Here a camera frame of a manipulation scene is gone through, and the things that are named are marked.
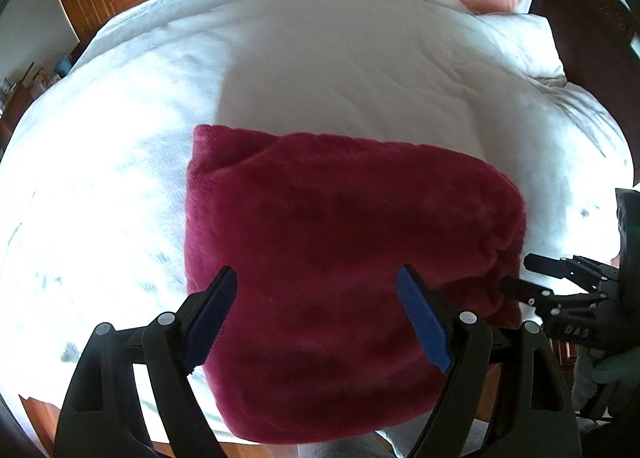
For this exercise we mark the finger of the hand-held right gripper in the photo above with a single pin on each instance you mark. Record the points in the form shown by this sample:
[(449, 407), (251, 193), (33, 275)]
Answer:
[(555, 265), (530, 290)]

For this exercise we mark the white pillow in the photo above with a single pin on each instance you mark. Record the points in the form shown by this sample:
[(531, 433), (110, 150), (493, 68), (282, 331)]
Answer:
[(530, 47)]

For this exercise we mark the white fleece blanket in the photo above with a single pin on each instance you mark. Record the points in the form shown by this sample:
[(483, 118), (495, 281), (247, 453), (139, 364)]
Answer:
[(350, 62)]

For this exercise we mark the person's right hand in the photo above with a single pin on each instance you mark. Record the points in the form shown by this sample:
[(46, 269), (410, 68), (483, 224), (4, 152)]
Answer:
[(615, 370)]

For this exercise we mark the teal bucket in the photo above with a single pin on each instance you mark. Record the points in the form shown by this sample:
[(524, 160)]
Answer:
[(63, 66)]

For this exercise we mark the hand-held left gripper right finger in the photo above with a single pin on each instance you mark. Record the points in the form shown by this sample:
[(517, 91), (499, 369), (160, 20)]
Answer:
[(425, 323)]

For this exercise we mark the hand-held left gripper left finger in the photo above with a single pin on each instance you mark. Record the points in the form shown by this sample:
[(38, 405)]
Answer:
[(212, 318)]

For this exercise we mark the wooden sideboard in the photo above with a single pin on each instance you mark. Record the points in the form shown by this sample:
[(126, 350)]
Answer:
[(20, 102)]

